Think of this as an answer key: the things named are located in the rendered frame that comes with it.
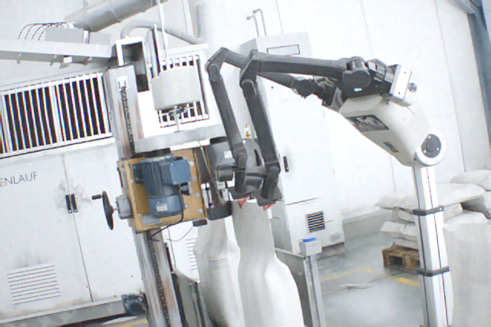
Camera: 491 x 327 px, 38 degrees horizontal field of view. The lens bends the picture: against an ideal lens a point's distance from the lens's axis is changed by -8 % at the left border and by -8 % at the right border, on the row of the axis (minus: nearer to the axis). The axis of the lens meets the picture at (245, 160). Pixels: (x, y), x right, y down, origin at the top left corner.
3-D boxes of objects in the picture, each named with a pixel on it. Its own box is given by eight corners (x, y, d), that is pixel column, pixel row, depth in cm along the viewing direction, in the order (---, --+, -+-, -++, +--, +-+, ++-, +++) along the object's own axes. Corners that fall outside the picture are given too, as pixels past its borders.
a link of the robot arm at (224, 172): (245, 153, 315) (242, 149, 324) (218, 156, 313) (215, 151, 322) (248, 181, 318) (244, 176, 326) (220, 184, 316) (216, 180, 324)
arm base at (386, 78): (391, 67, 269) (382, 97, 268) (372, 58, 267) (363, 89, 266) (401, 64, 260) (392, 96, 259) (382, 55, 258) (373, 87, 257)
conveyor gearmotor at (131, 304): (151, 315, 486) (146, 294, 486) (130, 319, 482) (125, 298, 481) (143, 306, 515) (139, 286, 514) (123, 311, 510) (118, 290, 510)
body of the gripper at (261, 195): (252, 193, 299) (254, 180, 293) (276, 187, 302) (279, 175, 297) (258, 206, 295) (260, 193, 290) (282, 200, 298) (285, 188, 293)
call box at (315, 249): (322, 252, 342) (321, 239, 341) (306, 255, 339) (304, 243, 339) (315, 250, 349) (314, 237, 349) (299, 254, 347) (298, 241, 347)
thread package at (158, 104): (188, 105, 344) (182, 69, 343) (157, 111, 340) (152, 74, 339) (181, 107, 358) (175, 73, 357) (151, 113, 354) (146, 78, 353)
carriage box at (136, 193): (208, 218, 339) (195, 146, 337) (135, 232, 329) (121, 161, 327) (194, 214, 362) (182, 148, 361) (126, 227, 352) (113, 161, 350)
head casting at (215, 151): (268, 196, 348) (257, 130, 347) (216, 206, 341) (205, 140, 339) (248, 193, 377) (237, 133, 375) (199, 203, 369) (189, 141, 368)
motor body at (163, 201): (189, 213, 316) (179, 153, 315) (154, 220, 312) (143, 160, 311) (181, 211, 331) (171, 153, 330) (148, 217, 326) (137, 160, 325)
